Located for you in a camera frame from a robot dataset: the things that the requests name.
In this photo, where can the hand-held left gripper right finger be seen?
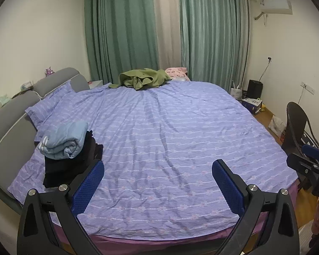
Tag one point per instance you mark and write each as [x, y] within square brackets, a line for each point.
[228, 188]

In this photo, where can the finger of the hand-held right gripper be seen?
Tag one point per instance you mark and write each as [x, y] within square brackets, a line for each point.
[300, 163]
[312, 151]

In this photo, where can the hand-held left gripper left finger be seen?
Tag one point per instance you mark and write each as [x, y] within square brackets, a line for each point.
[87, 188]

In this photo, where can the light blue padded pants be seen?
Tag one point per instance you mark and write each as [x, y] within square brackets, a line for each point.
[61, 140]

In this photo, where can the stack of dark clothes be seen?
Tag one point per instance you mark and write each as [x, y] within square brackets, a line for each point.
[69, 170]

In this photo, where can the brown wicker chair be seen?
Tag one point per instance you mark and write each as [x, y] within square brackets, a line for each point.
[295, 127]

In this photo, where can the white plastic bag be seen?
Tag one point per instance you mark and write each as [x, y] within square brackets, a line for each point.
[277, 125]

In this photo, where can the blue and white box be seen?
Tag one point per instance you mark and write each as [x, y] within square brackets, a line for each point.
[251, 105]

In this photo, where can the purple striped duvet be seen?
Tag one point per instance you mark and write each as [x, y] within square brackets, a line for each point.
[162, 143]

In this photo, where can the purple bed sheet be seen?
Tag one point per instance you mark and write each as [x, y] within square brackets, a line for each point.
[162, 245]

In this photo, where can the purple striped pillow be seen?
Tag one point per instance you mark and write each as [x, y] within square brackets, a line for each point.
[50, 103]

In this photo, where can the white shopping bag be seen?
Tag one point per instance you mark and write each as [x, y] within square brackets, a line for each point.
[236, 93]

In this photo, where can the grey upholstered headboard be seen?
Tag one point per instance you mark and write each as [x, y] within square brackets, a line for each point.
[5, 127]

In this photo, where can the white nightstand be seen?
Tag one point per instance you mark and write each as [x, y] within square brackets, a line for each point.
[96, 84]

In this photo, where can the tissue pack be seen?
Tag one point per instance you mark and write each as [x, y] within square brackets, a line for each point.
[27, 85]

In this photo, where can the pale green bag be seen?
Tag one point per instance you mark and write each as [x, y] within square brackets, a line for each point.
[4, 101]

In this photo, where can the olive green jacket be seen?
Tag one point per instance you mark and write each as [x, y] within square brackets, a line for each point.
[141, 78]

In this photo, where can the purple toy figure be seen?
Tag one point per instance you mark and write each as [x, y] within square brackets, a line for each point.
[49, 71]

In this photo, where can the pink patterned pillow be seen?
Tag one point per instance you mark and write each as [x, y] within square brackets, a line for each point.
[176, 73]

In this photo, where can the air conditioner pipe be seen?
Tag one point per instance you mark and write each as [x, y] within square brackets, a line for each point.
[260, 16]

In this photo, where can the white air conditioner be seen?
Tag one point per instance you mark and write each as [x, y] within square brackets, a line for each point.
[276, 6]

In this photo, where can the green curtain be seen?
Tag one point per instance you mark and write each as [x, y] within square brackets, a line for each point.
[117, 29]
[212, 32]

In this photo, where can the beige sheer curtain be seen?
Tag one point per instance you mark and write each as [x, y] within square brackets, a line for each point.
[167, 24]

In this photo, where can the white wall outlet strip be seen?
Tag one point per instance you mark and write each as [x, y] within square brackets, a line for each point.
[308, 88]

